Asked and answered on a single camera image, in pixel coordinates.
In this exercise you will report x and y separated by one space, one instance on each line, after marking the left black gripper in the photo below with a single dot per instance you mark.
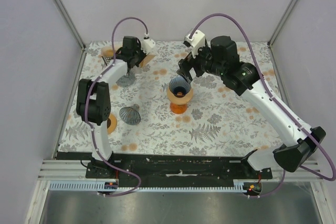
138 48

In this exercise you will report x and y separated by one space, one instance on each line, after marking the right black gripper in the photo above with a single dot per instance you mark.
185 64

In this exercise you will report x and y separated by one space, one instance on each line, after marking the brown paper coffee filter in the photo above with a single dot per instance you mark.
146 60

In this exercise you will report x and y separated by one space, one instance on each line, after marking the coffee filter package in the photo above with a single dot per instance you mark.
107 54

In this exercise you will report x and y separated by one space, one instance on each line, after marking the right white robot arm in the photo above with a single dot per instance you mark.
220 58

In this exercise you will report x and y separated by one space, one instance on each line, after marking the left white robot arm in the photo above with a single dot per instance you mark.
93 96

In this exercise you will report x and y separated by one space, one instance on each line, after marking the grey glass dripper cone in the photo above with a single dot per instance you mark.
130 114

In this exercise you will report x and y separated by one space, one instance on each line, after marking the orange glass carafe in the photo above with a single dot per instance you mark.
178 108

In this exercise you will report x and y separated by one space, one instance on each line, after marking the floral tablecloth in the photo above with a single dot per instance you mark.
216 122

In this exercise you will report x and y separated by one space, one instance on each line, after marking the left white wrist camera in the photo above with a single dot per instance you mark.
147 43

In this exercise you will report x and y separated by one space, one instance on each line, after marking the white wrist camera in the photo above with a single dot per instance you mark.
197 41
147 43

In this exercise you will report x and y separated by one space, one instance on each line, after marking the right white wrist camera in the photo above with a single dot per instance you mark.
197 41

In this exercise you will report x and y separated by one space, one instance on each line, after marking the black mounting base plate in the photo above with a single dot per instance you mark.
133 169

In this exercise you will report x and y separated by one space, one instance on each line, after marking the aluminium frame rail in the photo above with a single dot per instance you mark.
72 170

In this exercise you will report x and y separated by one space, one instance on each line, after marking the white slotted cable duct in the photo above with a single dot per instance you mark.
113 187

